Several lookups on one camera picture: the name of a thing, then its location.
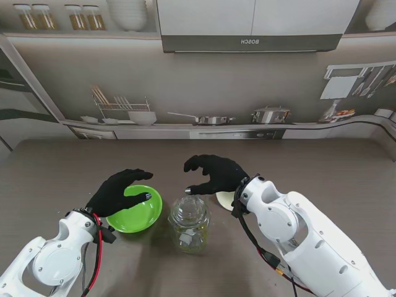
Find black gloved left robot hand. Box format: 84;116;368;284
85;168;154;219

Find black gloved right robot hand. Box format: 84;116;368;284
183;154;251;196

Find cream plastic funnel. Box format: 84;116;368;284
215;191;236;213

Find bright green plastic bowl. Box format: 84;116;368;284
105;184;163;233

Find clear glass jar lid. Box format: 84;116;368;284
170;196;210;228

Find green mung beans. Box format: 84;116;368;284
176;224;209;253

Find clear glass jar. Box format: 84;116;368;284
168;213;212;255

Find printed kitchen backdrop poster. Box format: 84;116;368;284
0;0;396;161

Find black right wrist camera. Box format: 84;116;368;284
231;202;248;219

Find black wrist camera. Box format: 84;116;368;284
231;202;248;219
100;225;118;244

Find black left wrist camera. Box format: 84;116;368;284
100;225;118;244

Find red and black left arm cables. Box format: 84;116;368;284
80;213;103;297

